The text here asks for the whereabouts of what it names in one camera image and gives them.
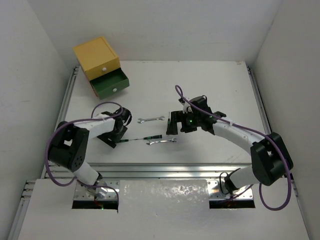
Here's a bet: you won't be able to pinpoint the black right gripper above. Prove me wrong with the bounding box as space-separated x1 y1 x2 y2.
167 109 202 134

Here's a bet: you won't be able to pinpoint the red bottom drawer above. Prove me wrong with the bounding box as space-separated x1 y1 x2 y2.
92 88 99 98

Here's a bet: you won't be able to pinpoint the white front cover panel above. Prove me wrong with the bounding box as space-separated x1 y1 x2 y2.
19 179 308 240

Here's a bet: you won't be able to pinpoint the silver open-end wrench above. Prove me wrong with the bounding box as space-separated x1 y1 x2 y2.
137 116 165 124
146 137 177 146

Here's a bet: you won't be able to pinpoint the aluminium front frame rails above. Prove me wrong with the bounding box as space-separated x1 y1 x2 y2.
9 61 266 240

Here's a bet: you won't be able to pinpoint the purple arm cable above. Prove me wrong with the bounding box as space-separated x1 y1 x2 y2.
45 101 125 201
174 84 293 211

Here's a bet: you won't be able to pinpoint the yellow top drawer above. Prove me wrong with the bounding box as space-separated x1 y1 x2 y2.
84 57 121 81

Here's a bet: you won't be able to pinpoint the yellow drawer cabinet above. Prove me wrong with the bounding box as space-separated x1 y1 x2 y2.
72 36 119 73

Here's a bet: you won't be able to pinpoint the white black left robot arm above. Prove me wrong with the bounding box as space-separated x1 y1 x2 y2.
45 107 132 200

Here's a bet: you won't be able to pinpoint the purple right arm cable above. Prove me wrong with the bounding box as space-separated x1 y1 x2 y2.
174 84 293 211

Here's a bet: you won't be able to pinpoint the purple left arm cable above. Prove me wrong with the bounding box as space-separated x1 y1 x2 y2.
45 101 125 201

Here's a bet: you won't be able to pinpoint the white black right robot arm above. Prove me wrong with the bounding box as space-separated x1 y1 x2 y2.
166 95 294 195

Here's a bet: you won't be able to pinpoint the green drawer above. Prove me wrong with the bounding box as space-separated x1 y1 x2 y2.
90 68 130 100

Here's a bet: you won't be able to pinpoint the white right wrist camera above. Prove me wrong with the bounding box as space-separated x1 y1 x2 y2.
182 102 193 114

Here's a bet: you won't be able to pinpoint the green black screwdriver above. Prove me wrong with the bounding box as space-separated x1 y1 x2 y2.
167 111 171 127
119 134 163 143

